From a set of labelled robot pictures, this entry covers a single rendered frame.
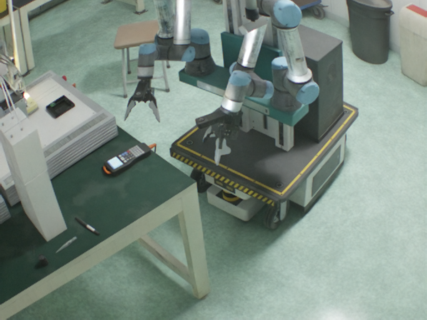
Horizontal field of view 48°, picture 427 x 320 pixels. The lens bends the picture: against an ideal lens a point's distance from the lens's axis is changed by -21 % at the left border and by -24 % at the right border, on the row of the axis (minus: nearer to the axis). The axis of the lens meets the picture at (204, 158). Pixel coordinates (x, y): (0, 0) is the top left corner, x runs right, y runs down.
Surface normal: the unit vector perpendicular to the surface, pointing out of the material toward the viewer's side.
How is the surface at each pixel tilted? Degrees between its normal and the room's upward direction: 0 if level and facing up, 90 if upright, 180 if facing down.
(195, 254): 90
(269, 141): 0
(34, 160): 90
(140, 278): 0
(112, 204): 0
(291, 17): 82
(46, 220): 90
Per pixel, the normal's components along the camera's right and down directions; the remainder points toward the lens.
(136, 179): -0.08, -0.76
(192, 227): 0.66, 0.44
